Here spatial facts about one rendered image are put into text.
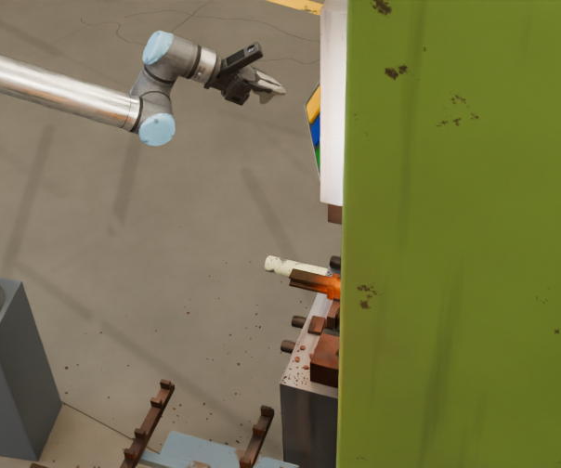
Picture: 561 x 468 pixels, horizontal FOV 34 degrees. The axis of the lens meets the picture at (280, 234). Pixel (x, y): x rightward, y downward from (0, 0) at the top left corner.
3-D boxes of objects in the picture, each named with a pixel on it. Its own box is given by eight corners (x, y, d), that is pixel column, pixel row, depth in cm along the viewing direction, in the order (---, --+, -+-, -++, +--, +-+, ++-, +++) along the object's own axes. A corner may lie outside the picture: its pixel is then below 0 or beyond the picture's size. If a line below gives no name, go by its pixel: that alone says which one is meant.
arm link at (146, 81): (127, 117, 238) (147, 79, 231) (124, 91, 246) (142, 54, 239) (162, 127, 242) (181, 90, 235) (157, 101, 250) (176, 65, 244)
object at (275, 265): (264, 276, 263) (263, 263, 259) (270, 263, 267) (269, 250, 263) (416, 311, 252) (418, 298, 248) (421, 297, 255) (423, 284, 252)
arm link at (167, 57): (140, 52, 239) (155, 20, 234) (185, 69, 244) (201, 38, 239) (140, 71, 232) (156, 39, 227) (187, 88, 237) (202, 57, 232)
